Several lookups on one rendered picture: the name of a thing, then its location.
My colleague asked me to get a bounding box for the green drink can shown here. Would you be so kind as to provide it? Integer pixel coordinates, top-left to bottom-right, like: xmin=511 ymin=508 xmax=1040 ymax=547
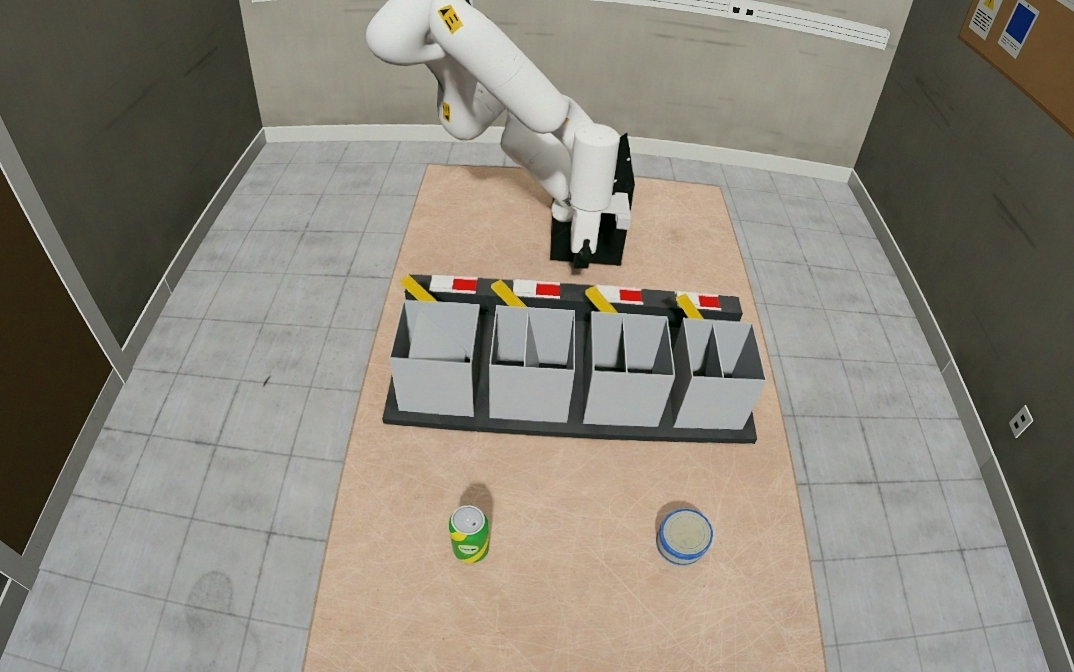
xmin=448 ymin=506 xmax=489 ymax=563

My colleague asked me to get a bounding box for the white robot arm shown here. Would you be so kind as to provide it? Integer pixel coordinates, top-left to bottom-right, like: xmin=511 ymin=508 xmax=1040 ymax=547
xmin=366 ymin=0 xmax=632 ymax=229

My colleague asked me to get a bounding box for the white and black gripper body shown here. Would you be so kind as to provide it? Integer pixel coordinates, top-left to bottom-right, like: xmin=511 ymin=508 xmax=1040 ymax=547
xmin=570 ymin=202 xmax=603 ymax=254

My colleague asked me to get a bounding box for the round tin with blue-rimmed lid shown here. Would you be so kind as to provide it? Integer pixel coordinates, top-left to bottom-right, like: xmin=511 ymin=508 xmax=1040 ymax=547
xmin=656 ymin=509 xmax=713 ymax=566

